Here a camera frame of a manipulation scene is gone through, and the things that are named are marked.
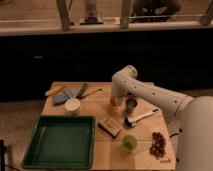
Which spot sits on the wooden block eraser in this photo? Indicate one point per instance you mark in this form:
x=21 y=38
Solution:
x=110 y=127

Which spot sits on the white bottle on shelf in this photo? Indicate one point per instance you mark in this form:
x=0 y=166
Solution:
x=90 y=13

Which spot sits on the white paper cup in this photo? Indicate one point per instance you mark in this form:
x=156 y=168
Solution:
x=72 y=106

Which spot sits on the wooden frame post left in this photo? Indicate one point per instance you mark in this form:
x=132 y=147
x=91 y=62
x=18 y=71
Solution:
x=63 y=13

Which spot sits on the blue cloth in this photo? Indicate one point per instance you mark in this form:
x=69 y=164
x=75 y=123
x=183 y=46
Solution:
x=67 y=93

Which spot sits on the green cucumber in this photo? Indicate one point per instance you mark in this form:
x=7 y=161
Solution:
x=82 y=90

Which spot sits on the green plastic tray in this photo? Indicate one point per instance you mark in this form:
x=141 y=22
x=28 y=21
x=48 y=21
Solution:
x=61 y=142

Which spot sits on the dark bag on shelf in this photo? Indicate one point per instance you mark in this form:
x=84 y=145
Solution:
x=154 y=10

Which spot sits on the wooden frame post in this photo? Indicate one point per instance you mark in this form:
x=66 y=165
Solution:
x=125 y=11
x=63 y=13

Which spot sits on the green plastic cup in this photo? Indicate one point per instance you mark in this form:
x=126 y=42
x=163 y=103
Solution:
x=129 y=143

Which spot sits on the orange apple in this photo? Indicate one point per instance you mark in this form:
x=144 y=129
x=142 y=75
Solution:
x=113 y=101

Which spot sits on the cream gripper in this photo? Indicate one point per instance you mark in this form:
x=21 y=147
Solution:
x=119 y=100

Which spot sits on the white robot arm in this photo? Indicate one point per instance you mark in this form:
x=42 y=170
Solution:
x=196 y=117

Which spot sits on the bunch of dark grapes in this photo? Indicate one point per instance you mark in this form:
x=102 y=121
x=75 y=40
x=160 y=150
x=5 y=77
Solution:
x=157 y=148

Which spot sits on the wooden frame post right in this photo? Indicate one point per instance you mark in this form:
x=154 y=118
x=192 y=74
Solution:
x=125 y=11

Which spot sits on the white handled brush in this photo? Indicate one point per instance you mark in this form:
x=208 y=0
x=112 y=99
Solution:
x=131 y=121

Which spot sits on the small knife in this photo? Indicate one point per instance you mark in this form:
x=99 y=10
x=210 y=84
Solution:
x=90 y=93

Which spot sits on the metal cup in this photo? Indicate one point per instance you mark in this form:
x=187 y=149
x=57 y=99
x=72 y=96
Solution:
x=131 y=104

